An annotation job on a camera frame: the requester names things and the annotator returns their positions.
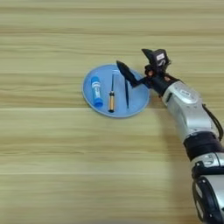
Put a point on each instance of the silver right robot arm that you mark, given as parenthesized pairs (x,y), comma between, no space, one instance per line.
(189,113)

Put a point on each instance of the black pen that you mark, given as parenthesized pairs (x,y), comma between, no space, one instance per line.
(127,93)

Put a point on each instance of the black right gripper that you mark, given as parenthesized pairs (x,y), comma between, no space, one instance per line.
(159,81)

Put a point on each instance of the blue glue stick white label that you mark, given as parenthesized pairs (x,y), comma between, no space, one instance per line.
(96,90)

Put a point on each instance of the small black box white label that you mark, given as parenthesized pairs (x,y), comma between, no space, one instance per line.
(160,58)

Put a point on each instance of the round light blue plate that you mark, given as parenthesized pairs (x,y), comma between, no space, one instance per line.
(138,99)

